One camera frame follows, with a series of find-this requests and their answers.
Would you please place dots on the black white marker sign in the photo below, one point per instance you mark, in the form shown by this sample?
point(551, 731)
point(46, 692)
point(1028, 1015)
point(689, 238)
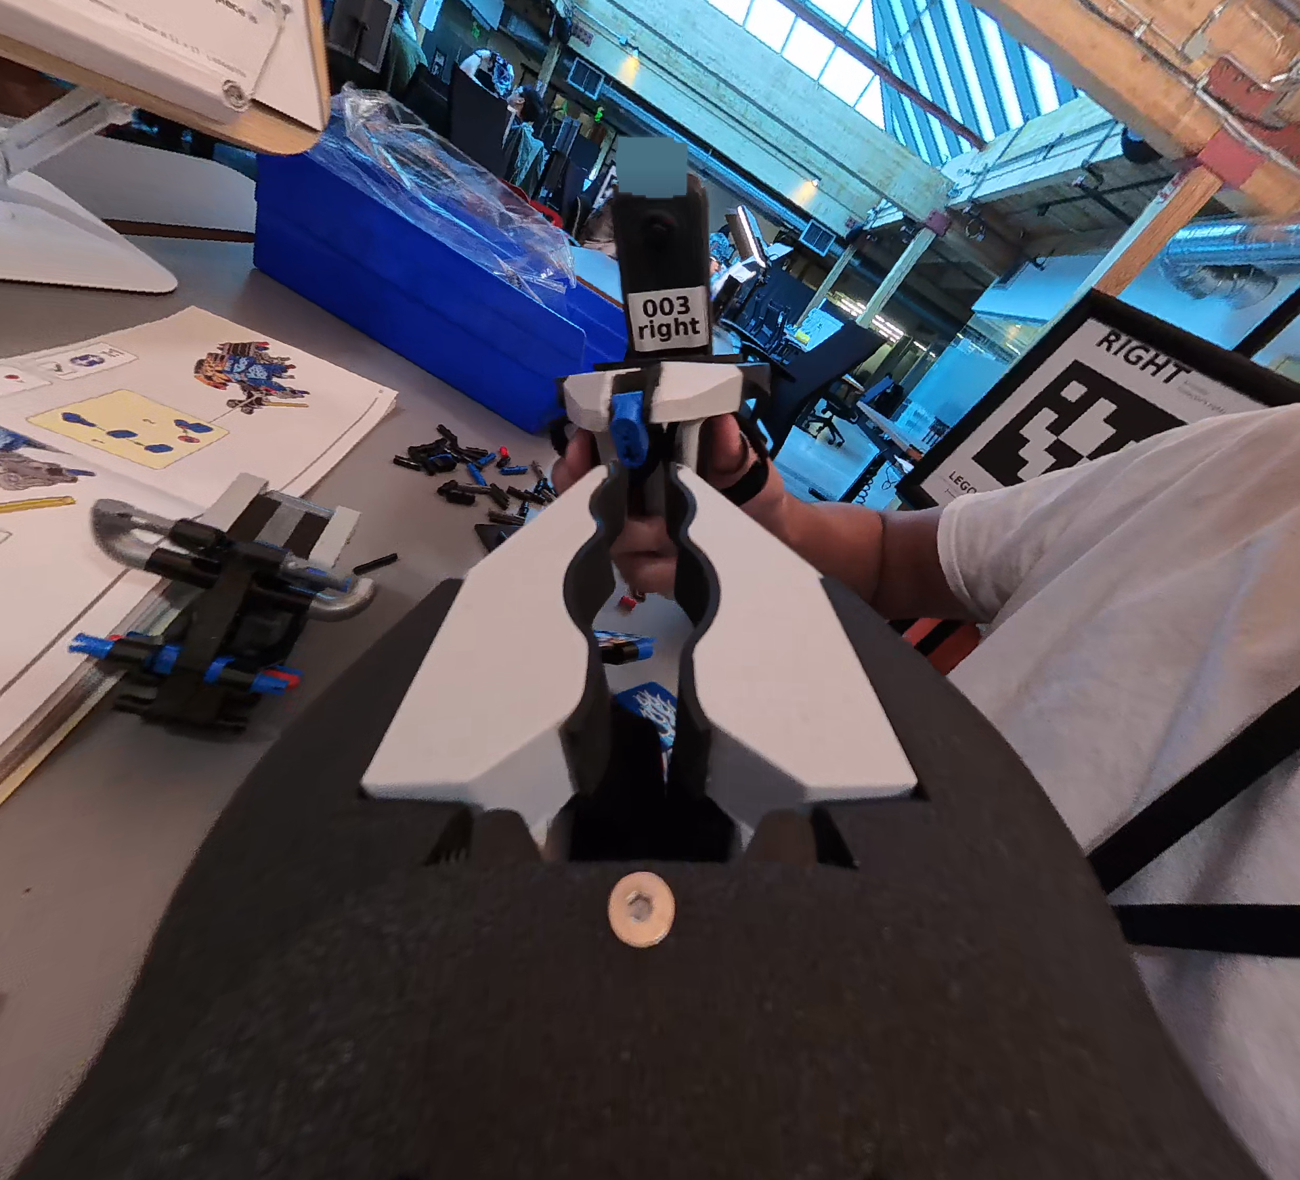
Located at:
point(1066, 408)

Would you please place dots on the white board stand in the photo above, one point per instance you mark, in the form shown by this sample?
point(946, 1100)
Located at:
point(71, 226)

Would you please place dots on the blue plastic bin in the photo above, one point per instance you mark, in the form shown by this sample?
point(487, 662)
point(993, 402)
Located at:
point(407, 306)

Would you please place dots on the black grey lego assembly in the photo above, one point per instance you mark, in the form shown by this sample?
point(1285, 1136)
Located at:
point(218, 612)

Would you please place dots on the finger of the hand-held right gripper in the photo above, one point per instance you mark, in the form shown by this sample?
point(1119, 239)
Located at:
point(589, 400)
point(706, 393)

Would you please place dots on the silver air duct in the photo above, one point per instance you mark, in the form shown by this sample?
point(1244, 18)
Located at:
point(1218, 261)

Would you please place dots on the loose black lego pin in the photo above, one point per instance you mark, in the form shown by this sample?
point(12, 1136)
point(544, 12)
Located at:
point(375, 563)

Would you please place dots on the grey framed monitor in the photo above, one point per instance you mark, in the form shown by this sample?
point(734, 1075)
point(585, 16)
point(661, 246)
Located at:
point(360, 18)

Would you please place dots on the person's right hand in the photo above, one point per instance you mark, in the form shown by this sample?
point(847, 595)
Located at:
point(782, 515)

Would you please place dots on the blue printed lego panel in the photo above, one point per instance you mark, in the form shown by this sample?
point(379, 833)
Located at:
point(650, 708)

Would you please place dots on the printed lego instruction sheets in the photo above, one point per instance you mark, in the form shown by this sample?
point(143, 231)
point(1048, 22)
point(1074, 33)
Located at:
point(173, 357)

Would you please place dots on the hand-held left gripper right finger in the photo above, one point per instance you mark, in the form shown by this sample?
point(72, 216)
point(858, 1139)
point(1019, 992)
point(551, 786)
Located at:
point(808, 682)

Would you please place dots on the black office chair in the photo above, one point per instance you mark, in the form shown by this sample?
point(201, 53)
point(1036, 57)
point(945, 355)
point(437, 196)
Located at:
point(802, 337)

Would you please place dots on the person's right forearm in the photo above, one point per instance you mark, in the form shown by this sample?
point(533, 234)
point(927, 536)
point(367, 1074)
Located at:
point(878, 556)

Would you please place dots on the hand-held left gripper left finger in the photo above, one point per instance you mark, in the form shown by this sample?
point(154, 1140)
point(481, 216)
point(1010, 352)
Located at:
point(477, 682)

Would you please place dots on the pile of black lego pins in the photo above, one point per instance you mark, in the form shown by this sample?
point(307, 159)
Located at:
point(454, 491)

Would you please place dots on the instruction sheet on board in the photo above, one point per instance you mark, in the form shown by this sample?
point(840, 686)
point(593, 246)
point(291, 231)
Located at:
point(275, 136)

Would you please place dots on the blue black lego connector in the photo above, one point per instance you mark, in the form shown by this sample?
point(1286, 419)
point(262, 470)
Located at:
point(621, 648)

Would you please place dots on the black triangular lego piece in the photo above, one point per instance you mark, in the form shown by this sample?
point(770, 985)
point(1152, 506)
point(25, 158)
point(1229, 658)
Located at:
point(499, 533)

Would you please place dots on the clear plastic bag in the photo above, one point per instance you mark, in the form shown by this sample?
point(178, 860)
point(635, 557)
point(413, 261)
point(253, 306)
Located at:
point(446, 185)

